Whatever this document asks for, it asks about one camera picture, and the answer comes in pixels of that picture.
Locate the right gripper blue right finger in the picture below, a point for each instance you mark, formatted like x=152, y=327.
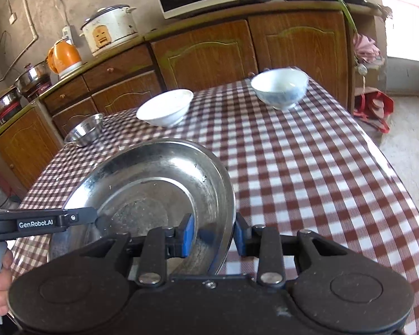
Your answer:
x=264, y=243

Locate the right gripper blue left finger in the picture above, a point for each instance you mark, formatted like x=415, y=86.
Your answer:
x=161, y=244

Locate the small steel plate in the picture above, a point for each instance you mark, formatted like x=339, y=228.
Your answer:
x=155, y=184

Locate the small steel bowl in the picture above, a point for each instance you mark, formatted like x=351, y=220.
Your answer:
x=86, y=132

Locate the person's left hand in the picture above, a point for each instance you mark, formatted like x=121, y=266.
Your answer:
x=5, y=282

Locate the red gas cylinder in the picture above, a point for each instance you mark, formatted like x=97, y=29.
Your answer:
x=5, y=186

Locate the brown checkered tablecloth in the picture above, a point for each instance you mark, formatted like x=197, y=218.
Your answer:
x=310, y=167

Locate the lidded steel pot left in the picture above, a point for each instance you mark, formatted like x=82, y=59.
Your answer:
x=10, y=104

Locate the white ceramic bowl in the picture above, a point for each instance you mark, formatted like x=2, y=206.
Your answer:
x=166, y=109

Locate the steel pot on cooker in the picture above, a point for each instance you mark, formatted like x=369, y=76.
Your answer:
x=34, y=81

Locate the blue patterned porcelain bowl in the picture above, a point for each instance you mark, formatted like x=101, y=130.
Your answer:
x=281, y=88

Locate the red paper bag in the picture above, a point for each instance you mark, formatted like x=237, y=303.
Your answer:
x=373, y=107

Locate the orange electric kettle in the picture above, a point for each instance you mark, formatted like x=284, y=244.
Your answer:
x=63, y=58

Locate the wooden kitchen cabinet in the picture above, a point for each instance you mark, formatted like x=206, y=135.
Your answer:
x=196, y=53

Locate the pink cloth on shelf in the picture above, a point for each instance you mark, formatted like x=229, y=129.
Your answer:
x=366, y=51

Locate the white rice cooker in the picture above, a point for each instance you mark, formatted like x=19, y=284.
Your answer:
x=109, y=27

